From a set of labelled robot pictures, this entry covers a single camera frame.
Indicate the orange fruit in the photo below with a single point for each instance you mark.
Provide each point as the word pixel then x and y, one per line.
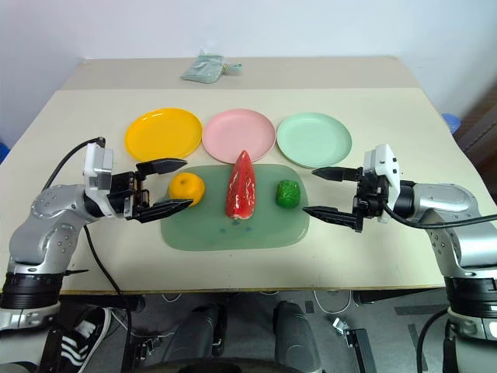
pixel 186 188

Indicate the blue object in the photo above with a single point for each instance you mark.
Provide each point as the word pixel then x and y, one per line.
pixel 3 152

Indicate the red pepper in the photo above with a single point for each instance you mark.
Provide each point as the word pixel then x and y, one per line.
pixel 241 190

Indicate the black table leg with caster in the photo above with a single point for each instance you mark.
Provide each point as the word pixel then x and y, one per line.
pixel 355 346

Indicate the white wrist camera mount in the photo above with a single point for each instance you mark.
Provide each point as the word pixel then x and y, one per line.
pixel 382 159
pixel 95 163

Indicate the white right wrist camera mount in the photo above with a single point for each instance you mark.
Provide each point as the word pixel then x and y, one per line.
pixel 382 159

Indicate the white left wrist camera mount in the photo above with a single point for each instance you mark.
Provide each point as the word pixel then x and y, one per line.
pixel 95 163

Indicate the dark rounded shape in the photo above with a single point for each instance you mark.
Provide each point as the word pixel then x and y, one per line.
pixel 297 334
pixel 194 334

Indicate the green vegetable piece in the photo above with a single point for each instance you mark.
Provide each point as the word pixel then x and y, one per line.
pixel 288 193

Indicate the yellow plate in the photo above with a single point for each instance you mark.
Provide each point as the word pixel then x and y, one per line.
pixel 163 134

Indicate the black white striped sneaker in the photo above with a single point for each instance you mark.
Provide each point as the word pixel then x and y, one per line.
pixel 83 342

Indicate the pale green plate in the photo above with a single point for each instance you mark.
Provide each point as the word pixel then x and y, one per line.
pixel 313 140

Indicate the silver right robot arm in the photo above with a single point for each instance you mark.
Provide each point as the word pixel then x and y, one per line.
pixel 446 202

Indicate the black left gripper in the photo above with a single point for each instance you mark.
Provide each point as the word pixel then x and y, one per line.
pixel 124 194

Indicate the pink plate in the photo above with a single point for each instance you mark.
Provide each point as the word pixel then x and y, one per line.
pixel 238 132

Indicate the pale green fabric pouch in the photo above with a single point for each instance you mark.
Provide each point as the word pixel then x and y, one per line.
pixel 202 70

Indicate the brown wooden cabinet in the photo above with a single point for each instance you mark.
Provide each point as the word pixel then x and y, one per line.
pixel 479 132

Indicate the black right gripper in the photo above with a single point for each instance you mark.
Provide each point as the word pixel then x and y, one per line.
pixel 369 194

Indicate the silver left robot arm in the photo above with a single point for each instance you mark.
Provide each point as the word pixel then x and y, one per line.
pixel 50 225

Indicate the translucent green mat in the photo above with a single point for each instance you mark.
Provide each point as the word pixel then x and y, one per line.
pixel 264 229

